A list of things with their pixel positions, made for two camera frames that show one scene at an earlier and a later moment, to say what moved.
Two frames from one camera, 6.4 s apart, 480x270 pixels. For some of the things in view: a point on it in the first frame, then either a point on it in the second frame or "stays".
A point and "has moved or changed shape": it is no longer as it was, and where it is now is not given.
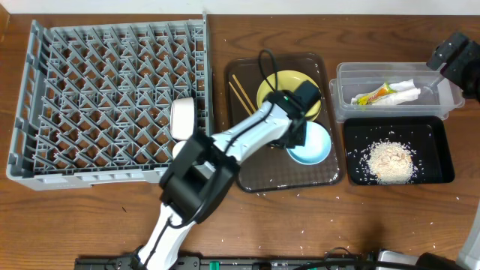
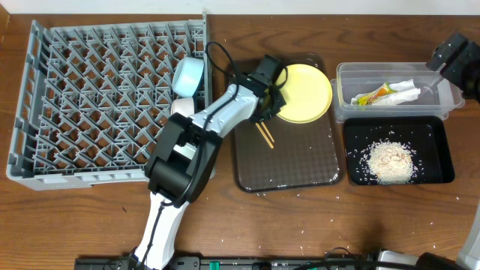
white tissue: x=405 y=93 stays
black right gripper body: x=464 y=69 stays
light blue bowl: x=317 y=145 to x=187 y=76
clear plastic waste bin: x=392 y=91 stays
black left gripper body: x=294 y=138 to x=275 y=100
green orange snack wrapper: x=385 y=89 stays
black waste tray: x=427 y=136 stays
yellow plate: x=286 y=81 has moved or changed shape
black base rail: x=130 y=262 stays
